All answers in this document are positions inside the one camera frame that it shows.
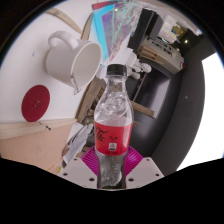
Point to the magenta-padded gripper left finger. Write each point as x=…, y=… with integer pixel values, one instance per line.
x=78, y=173

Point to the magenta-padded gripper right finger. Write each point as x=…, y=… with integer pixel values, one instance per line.
x=145, y=173

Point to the clear red-label drink bottle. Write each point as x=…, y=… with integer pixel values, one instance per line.
x=112, y=133

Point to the grey newspaper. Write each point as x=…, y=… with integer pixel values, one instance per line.
x=76, y=143

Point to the flat round red coaster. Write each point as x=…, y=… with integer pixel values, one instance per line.
x=35, y=103

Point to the long ceiling light panel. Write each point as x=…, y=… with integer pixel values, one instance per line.
x=210, y=116

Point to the white plaster bust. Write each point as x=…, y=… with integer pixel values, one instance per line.
x=145, y=68
x=135, y=75

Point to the white ceramic mug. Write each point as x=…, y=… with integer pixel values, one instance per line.
x=63, y=60

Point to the black flat box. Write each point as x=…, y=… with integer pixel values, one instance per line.
x=143, y=28

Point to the colourful iridescent art print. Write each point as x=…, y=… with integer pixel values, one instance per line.
x=116, y=23

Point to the black wall screen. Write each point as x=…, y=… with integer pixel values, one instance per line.
x=156, y=86

